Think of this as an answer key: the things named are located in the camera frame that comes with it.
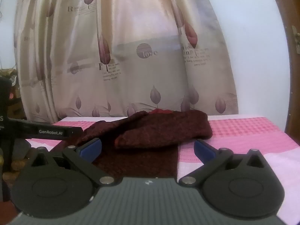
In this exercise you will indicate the dark clutter beside bed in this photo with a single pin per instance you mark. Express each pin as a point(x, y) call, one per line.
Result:
point(15, 106)

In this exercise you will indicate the beige leaf print curtain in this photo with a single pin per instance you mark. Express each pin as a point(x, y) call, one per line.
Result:
point(117, 57)

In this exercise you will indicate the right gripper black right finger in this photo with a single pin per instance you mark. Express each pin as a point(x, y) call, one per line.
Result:
point(237, 185)

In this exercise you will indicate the dark maroon knitted garment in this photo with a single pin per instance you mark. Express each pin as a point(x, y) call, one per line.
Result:
point(146, 144)

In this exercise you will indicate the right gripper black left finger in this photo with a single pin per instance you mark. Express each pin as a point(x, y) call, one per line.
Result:
point(57, 184)

